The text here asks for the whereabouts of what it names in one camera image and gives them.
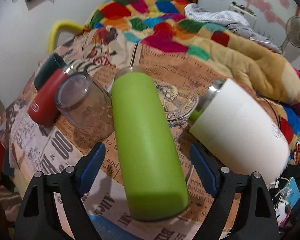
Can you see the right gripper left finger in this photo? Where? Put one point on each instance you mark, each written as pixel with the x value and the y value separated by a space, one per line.
pixel 38 217

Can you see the green thermos bottle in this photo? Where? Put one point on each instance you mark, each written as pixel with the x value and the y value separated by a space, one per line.
pixel 152 176

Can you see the clear glass cup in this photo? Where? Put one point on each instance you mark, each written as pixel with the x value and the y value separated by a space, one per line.
pixel 86 105

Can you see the dark green cup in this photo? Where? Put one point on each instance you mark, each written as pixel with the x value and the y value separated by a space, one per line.
pixel 53 63

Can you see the white cow plush toy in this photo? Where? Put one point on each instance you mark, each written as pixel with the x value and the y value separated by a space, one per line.
pixel 282 210

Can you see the blue booklet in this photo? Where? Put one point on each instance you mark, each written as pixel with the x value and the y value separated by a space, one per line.
pixel 291 193

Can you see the white thermos bottle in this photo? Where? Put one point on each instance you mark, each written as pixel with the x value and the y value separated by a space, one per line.
pixel 234 127

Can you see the red thermos bottle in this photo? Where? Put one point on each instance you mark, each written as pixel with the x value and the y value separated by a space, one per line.
pixel 43 110

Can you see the white checkered cloth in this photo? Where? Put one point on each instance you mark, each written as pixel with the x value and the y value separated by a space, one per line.
pixel 232 21

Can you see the standing electric fan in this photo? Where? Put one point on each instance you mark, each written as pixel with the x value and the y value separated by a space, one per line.
pixel 292 40

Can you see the white small cabinet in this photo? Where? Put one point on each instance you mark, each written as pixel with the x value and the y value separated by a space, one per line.
pixel 248 14

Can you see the sliding wardrobe with hearts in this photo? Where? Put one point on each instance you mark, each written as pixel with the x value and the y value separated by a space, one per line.
pixel 271 15

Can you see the colourful patchwork blanket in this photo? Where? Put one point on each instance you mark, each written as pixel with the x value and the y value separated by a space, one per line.
pixel 163 25

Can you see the yellow padded bed rail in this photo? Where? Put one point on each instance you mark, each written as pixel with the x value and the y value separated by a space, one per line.
pixel 57 28

